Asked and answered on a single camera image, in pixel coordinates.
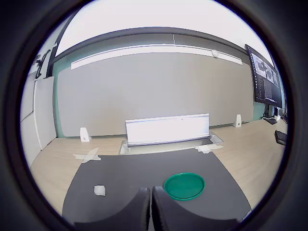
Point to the small white plastic terminal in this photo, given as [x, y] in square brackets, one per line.
[99, 190]

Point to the round green lid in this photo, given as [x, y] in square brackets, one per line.
[184, 186]

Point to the dark grey mat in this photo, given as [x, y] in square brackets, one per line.
[134, 173]

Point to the white tape strip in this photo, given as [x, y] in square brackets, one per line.
[79, 156]
[92, 152]

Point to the white tape patch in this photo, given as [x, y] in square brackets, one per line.
[207, 148]

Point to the grey partition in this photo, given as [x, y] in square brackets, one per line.
[149, 93]

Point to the white side panel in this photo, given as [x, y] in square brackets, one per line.
[44, 113]

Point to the black keyboard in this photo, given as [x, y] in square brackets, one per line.
[281, 137]

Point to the black computer monitor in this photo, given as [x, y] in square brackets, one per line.
[265, 79]

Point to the small white round disc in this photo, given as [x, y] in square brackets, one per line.
[215, 53]

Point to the small white bracket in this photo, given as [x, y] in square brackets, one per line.
[84, 134]
[237, 121]

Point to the white rail on partition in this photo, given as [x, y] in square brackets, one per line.
[154, 51]

